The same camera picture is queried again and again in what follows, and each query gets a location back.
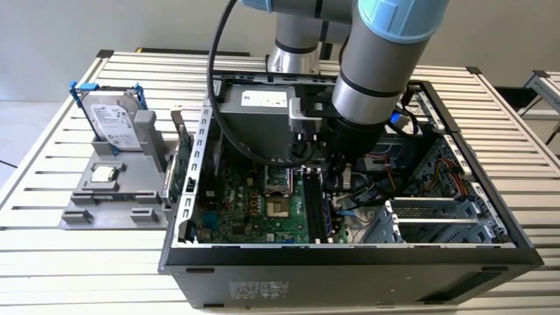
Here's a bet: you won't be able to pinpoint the blue disk carrier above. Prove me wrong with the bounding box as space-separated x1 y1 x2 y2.
68 80 148 155

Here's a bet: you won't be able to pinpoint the black RAM slot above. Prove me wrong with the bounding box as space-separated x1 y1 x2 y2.
302 170 318 244
307 170 323 244
314 170 328 244

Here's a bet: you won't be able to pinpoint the black PC case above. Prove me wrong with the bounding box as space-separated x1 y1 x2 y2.
156 68 547 309

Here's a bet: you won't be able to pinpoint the green motherboard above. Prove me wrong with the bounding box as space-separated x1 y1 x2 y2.
195 140 351 244

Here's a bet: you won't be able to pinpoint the metal socket cover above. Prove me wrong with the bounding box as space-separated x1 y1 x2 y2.
264 165 294 195

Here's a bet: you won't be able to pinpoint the grey disk bay cage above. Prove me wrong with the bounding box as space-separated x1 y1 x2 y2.
384 196 504 243

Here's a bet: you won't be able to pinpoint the orange data wire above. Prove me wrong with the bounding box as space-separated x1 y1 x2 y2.
383 156 398 190

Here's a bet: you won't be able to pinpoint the thick black cable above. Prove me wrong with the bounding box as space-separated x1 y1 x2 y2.
350 178 424 209

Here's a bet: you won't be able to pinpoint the silver CPU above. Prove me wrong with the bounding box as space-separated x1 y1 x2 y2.
90 165 119 183

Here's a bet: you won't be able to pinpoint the grey parts rack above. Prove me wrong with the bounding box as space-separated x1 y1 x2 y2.
58 110 176 230

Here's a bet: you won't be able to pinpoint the silver hard disk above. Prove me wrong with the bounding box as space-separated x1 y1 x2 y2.
83 91 146 152

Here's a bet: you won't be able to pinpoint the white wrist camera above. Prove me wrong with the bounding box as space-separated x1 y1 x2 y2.
287 97 326 133

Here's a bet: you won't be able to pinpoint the grey power supply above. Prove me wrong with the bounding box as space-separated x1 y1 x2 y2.
214 83 299 165

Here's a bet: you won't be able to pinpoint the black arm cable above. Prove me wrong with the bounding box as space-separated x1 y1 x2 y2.
206 0 327 165

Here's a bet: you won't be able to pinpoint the red yellow power wires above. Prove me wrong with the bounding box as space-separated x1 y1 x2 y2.
422 157 466 201

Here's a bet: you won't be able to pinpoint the CPU socket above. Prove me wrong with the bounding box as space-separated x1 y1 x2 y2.
266 194 292 218

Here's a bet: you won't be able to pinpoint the graphics card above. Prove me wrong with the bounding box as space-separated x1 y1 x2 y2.
162 104 196 206

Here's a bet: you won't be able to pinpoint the black data cable blue plug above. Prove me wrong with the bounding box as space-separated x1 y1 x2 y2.
332 193 382 217

